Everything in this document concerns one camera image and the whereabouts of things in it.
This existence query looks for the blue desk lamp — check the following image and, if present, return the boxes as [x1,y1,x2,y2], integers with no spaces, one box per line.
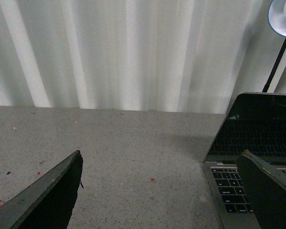
[262,0,286,93]

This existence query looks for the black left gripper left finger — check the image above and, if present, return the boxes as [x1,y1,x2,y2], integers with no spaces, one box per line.
[0,150,83,229]

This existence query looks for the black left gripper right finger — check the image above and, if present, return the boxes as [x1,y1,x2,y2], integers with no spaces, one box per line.
[236,150,286,229]

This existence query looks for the grey laptop black keyboard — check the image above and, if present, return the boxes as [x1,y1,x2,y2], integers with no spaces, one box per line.
[203,93,286,229]

